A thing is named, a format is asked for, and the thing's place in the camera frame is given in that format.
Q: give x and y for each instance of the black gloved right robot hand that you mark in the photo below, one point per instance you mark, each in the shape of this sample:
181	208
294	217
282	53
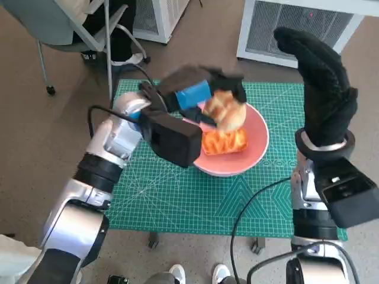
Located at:
325	100

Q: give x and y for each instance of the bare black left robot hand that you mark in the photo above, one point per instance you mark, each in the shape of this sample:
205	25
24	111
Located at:
192	94

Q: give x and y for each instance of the round toy bread bun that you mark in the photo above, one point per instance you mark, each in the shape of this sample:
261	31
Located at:
231	115

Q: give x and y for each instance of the long toy bread loaf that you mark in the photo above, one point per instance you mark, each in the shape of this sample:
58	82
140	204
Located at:
225	143

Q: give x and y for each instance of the pink bowl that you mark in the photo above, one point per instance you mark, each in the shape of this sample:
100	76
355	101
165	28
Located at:
254	142

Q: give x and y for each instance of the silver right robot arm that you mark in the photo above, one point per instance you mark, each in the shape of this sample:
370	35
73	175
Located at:
308	222

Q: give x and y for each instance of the large white grille cabinet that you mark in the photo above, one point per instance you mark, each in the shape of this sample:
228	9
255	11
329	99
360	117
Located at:
325	17

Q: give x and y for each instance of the small white grille cabinet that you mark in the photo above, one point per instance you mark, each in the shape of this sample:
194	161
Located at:
160	17

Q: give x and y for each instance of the seated person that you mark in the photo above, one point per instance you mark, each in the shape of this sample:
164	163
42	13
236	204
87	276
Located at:
121	38

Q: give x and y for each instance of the green cutting mat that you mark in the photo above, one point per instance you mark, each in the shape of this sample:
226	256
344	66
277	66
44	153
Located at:
177	201

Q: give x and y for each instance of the metal table leg caster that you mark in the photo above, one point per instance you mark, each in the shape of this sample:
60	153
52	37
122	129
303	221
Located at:
259	245
154	240

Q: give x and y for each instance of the person with white shoes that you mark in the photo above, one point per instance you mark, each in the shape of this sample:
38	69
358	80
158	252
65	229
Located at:
179	273

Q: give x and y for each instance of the small black device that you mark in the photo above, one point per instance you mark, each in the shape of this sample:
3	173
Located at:
118	280

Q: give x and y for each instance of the person in light clothing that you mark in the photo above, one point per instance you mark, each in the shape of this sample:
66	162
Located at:
14	260

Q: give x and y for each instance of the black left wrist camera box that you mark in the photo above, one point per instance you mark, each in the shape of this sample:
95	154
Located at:
171	139

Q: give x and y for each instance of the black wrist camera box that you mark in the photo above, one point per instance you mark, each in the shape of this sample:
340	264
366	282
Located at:
346	198
171	139

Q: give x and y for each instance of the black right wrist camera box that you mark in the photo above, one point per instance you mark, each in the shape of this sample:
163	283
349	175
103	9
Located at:
346	198

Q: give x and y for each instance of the grey chair with metal frame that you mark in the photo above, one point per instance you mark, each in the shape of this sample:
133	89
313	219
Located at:
44	23

